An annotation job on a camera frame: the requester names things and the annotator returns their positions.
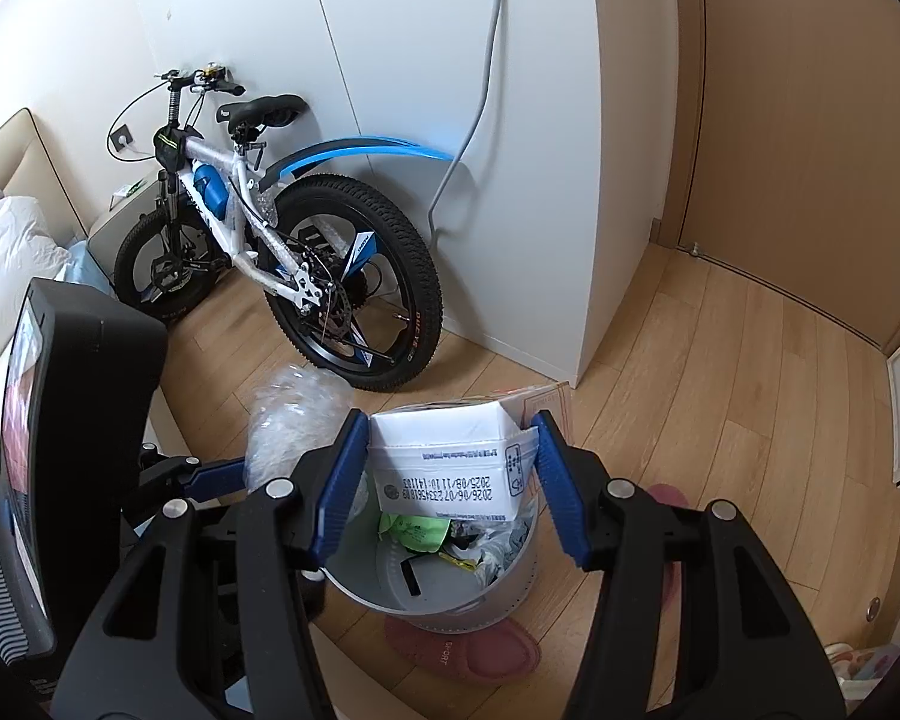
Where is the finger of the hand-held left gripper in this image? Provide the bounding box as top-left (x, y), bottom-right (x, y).
top-left (123, 444), bottom-right (250, 541)

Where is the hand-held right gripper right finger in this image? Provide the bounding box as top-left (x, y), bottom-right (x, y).
top-left (532, 410), bottom-right (848, 720)

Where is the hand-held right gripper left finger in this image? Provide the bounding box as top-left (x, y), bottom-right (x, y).
top-left (52, 410), bottom-right (371, 720)

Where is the clear plastic bag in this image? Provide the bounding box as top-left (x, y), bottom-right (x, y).
top-left (243, 363), bottom-right (355, 497)

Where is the white plastic film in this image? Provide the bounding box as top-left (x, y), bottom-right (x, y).
top-left (471, 499), bottom-right (535, 590)

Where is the small white carton box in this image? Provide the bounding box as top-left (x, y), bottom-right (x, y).
top-left (367, 397), bottom-right (542, 524)

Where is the white round waste bin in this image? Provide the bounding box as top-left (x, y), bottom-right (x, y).
top-left (316, 390), bottom-right (542, 637)

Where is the brown cardboard box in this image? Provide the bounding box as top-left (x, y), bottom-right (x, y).
top-left (504, 381), bottom-right (575, 452)

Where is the pink slipper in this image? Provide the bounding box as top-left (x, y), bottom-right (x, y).
top-left (385, 613), bottom-right (542, 681)
top-left (643, 483), bottom-right (692, 610)

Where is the lavender folded quilt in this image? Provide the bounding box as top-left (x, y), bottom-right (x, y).
top-left (0, 193), bottom-right (76, 398)

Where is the grey bedside cabinet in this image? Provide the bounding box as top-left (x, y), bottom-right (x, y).
top-left (88, 171), bottom-right (170, 297)

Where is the white blue bicycle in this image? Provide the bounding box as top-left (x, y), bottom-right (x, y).
top-left (111, 64), bottom-right (458, 394)

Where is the beige bed headboard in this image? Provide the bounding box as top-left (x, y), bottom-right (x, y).
top-left (0, 107), bottom-right (92, 242)

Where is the white wardrobe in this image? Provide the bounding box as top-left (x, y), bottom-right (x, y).
top-left (300, 0), bottom-right (682, 391)

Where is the printed pastel cloth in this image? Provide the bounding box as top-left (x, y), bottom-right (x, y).
top-left (823, 640), bottom-right (900, 693)

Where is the beige room door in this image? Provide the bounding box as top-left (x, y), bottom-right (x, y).
top-left (649, 0), bottom-right (900, 353)

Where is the grey wall hose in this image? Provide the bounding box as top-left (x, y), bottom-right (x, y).
top-left (424, 0), bottom-right (511, 241)

